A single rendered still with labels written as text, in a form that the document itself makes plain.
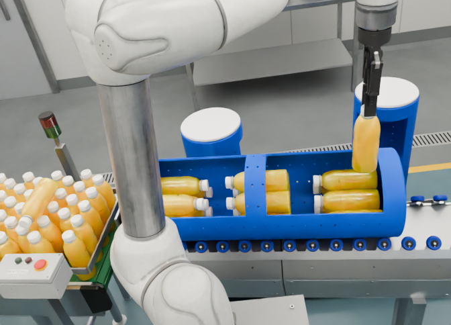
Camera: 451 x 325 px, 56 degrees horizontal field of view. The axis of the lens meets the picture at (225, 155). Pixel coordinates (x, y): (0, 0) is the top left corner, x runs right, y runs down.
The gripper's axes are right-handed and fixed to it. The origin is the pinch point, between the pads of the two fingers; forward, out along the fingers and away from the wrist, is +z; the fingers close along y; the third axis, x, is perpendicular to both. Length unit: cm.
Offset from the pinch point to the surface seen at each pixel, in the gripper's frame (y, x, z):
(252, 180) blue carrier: -1.4, 33.2, 25.1
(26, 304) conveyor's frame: -18, 119, 67
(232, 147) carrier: 52, 47, 51
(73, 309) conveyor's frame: -18, 102, 70
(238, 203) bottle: -2, 38, 34
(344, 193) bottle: 4.5, 4.4, 36.9
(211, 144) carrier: 48, 56, 46
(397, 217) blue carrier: -8.7, -8.9, 34.6
